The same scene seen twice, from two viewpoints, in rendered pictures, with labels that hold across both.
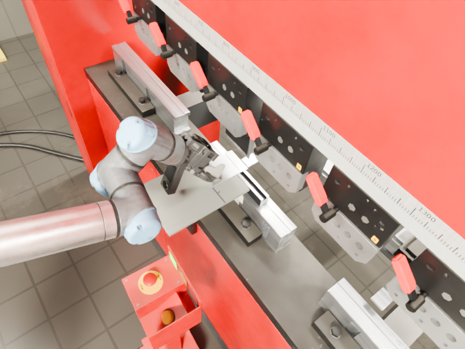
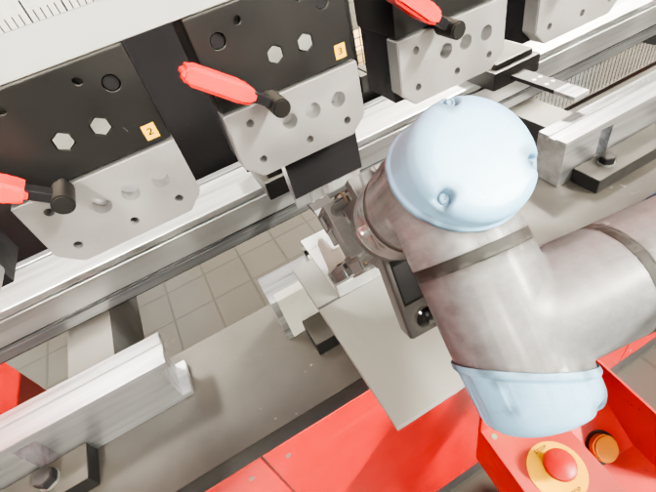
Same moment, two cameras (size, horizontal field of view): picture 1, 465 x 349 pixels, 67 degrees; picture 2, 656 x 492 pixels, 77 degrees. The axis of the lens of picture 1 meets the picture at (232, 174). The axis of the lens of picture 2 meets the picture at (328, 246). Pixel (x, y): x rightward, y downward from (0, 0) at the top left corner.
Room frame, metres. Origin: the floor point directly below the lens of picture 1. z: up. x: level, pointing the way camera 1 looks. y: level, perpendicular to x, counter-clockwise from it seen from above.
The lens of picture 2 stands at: (0.49, 0.41, 1.42)
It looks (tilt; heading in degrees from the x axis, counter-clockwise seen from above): 43 degrees down; 297
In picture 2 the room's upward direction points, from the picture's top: 17 degrees counter-clockwise
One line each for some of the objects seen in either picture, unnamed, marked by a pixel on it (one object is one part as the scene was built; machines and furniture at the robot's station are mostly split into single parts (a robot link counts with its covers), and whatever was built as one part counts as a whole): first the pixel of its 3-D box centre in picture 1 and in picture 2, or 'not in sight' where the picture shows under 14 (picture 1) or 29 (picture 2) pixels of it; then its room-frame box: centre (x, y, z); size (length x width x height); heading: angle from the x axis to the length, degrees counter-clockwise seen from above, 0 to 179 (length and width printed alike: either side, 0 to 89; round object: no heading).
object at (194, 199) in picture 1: (193, 189); (397, 300); (0.58, 0.10, 1.00); 0.26 x 0.18 x 0.01; 132
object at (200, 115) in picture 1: (239, 91); (104, 295); (1.27, 0.02, 0.81); 0.64 x 0.08 x 0.14; 132
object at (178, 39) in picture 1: (193, 52); (89, 150); (0.84, 0.15, 1.26); 0.15 x 0.09 x 0.17; 42
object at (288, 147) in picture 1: (292, 143); (430, 7); (0.55, -0.12, 1.26); 0.15 x 0.09 x 0.17; 42
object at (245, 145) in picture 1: (239, 136); (321, 163); (0.68, -0.01, 1.13); 0.10 x 0.02 x 0.10; 42
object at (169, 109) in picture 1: (149, 86); (5, 456); (1.08, 0.36, 0.92); 0.50 x 0.06 x 0.10; 42
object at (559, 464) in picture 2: (150, 280); (558, 467); (0.38, 0.20, 0.79); 0.04 x 0.04 x 0.04
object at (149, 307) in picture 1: (161, 297); (574, 453); (0.35, 0.16, 0.75); 0.20 x 0.16 x 0.18; 39
